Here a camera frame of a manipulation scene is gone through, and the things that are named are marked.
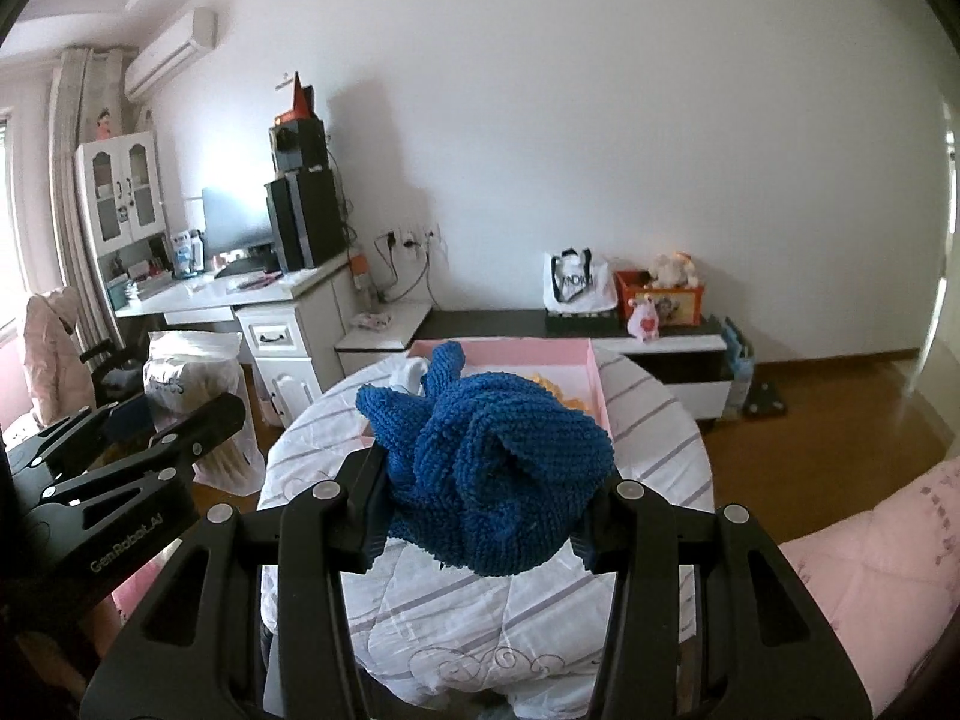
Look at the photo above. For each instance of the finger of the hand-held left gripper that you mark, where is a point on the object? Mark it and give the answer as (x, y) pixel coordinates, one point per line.
(217, 416)
(127, 420)

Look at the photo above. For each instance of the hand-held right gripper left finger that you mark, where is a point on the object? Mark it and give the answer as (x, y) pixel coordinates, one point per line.
(367, 517)

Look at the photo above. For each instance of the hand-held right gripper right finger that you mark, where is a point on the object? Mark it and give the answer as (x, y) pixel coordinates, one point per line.
(600, 540)

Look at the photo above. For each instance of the dark blue knitted item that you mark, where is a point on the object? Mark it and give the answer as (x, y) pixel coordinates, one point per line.
(487, 465)

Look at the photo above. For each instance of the white printed baby clothes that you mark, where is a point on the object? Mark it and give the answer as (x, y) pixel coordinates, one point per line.
(409, 375)

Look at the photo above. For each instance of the yellow crochet toy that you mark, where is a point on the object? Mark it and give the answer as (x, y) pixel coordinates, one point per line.
(562, 394)

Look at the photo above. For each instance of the pink box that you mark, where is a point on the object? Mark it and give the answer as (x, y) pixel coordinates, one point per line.
(525, 351)

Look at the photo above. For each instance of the dark clothing pile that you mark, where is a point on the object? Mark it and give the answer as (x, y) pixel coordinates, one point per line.
(124, 382)

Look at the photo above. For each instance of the white plastic bag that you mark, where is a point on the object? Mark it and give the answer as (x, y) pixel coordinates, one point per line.
(195, 367)

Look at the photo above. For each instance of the round table with striped cloth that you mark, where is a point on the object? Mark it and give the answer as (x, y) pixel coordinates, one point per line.
(660, 450)

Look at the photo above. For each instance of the white desk with drawers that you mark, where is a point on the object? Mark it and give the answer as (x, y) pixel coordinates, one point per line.
(210, 292)

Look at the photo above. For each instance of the black keyboard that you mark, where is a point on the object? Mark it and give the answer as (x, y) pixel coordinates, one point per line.
(247, 266)

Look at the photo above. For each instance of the blue and white package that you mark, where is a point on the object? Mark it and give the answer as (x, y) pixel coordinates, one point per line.
(187, 251)

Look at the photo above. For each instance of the small patterned packet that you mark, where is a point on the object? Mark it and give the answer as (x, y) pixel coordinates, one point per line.
(373, 321)

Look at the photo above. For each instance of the black computer monitor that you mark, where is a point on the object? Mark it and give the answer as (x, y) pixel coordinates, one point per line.
(236, 221)

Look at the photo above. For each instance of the bottle with orange label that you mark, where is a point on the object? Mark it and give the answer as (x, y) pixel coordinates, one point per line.
(360, 264)

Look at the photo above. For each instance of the black speakers stack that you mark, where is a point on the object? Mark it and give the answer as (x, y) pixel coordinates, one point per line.
(307, 221)

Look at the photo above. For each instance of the small black stand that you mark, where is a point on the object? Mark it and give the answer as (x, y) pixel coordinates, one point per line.
(765, 401)

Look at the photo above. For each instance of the light blue box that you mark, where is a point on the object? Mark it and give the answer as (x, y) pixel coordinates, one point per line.
(741, 375)

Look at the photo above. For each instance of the small pink plush doll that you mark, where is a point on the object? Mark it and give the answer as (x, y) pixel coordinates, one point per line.
(643, 324)

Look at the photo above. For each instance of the black and white low cabinet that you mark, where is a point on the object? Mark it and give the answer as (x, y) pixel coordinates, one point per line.
(487, 324)

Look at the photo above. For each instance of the red toy storage box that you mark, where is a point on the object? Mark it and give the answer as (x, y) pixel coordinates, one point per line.
(679, 307)

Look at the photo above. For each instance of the window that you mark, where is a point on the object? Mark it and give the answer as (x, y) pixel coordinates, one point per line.
(6, 202)

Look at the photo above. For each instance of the white tote bag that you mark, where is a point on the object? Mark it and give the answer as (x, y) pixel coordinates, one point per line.
(600, 285)

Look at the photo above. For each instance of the beige curtain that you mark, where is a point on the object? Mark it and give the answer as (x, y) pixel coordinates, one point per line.
(71, 165)

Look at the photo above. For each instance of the pink floral bedsheet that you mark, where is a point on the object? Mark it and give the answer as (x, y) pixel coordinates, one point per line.
(862, 577)

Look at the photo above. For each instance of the white glass-door hutch cabinet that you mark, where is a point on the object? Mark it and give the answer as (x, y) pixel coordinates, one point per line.
(116, 144)

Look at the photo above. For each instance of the cream plush toy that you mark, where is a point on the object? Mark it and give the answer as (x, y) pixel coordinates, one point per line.
(671, 270)

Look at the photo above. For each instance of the black speaker box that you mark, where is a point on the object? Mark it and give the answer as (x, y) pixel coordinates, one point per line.
(307, 142)

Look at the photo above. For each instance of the small doll figurine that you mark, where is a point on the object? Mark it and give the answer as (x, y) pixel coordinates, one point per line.
(106, 126)

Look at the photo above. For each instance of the white door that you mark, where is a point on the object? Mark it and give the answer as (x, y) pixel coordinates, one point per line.
(949, 240)

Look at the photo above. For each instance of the white wall air conditioner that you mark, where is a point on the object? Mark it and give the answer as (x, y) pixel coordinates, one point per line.
(169, 56)

